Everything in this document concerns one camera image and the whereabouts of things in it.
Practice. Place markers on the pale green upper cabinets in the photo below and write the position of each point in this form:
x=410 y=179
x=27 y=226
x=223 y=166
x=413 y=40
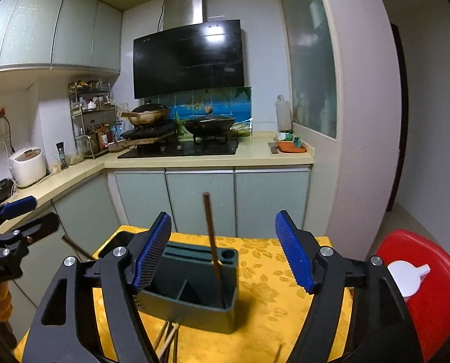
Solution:
x=39 y=26

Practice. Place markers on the beige kitchen counter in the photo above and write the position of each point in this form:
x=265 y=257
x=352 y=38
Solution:
x=255 y=151

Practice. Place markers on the black portable cooker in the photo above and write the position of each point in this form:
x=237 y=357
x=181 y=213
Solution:
x=149 y=133

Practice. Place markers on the dark green utensil holder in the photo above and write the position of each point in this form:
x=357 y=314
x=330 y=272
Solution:
x=194 y=310

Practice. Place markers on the metal spice rack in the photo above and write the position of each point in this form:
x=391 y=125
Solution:
x=92 y=109

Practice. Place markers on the ocean picture backsplash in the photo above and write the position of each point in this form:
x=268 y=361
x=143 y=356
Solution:
x=225 y=102

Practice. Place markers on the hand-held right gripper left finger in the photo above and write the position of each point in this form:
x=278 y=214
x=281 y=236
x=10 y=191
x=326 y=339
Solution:
x=153 y=253

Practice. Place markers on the green white packet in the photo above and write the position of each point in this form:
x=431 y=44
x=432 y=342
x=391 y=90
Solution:
x=284 y=135

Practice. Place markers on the brown wooden chopstick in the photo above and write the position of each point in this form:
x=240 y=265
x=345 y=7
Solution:
x=169 y=342
x=174 y=349
x=77 y=248
x=160 y=338

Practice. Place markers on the golden pot with lid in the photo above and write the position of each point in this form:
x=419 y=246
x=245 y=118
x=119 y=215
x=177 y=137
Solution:
x=149 y=115

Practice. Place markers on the red plastic stool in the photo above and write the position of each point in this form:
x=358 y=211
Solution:
x=437 y=310

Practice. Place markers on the black pepper grinder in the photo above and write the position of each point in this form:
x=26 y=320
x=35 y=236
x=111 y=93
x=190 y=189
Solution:
x=62 y=157

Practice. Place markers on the black gas cooktop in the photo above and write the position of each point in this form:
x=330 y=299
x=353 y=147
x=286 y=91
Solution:
x=210 y=150

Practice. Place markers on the pale green lower cabinets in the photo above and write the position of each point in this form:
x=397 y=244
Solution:
x=198 y=196

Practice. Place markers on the dark brown chopstick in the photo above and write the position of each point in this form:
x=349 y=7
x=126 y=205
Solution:
x=214 y=253

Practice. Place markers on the small teal object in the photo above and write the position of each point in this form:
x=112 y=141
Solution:
x=297 y=141

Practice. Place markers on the frosted glass partition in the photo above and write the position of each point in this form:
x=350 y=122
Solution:
x=308 y=64

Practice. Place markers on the orange cloth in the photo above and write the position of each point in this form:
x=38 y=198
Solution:
x=289 y=148

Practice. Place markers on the white plastic bottle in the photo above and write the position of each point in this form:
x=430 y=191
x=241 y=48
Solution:
x=284 y=117

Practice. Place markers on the glass jar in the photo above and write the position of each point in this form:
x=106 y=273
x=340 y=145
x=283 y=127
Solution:
x=82 y=144

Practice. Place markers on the white rice cooker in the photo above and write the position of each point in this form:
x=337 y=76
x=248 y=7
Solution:
x=28 y=166

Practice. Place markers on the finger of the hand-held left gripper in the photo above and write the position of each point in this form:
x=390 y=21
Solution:
x=39 y=227
x=17 y=207

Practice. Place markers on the pale green cabinets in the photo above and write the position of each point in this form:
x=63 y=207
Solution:
x=198 y=196
x=39 y=26

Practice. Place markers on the black range hood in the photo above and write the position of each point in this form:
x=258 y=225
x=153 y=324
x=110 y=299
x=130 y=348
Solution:
x=187 y=60

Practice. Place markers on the yellow floral tablecloth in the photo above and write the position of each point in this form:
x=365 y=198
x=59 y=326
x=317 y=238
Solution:
x=263 y=272

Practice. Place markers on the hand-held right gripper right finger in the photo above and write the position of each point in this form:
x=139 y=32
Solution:
x=295 y=257

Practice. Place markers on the black wok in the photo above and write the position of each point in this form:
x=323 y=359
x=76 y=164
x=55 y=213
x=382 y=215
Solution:
x=208 y=125

